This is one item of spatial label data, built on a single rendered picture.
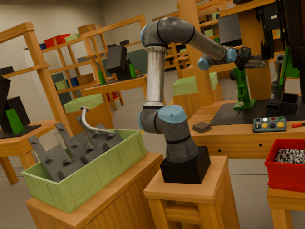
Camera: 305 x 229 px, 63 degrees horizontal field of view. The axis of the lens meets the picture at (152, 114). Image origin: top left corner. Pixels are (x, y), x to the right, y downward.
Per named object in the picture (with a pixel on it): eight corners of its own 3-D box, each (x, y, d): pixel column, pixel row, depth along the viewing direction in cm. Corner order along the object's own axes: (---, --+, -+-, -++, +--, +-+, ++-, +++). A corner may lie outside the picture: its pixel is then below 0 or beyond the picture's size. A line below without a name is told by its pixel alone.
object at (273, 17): (298, 23, 144) (295, -4, 140) (266, 31, 153) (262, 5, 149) (297, 22, 154) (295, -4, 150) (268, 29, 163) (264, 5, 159)
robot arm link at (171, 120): (178, 142, 106) (170, 112, 102) (157, 139, 116) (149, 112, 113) (195, 131, 113) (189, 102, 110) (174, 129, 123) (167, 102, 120)
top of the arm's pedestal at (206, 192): (213, 204, 99) (212, 196, 98) (145, 198, 115) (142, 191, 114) (228, 162, 125) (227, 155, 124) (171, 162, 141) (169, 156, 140)
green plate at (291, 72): (296, 87, 132) (305, 46, 124) (279, 85, 136) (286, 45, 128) (296, 82, 142) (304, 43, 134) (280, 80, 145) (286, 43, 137)
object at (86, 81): (115, 111, 663) (87, 23, 602) (48, 121, 773) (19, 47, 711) (125, 104, 710) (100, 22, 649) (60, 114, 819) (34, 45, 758)
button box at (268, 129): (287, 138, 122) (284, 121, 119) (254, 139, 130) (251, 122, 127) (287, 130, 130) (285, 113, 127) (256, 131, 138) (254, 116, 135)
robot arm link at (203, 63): (209, 59, 137) (218, 46, 142) (194, 62, 146) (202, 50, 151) (215, 70, 141) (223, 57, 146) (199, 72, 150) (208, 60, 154)
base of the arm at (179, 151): (195, 161, 107) (189, 141, 104) (162, 164, 113) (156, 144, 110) (201, 146, 120) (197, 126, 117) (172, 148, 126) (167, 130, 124)
